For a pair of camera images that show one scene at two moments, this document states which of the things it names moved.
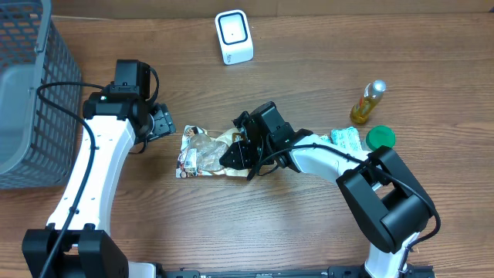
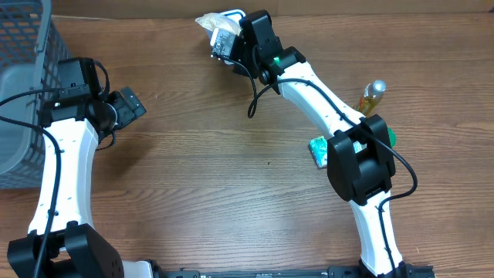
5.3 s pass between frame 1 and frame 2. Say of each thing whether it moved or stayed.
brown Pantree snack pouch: moved
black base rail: stayed
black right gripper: moved
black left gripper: moved
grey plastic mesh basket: stayed
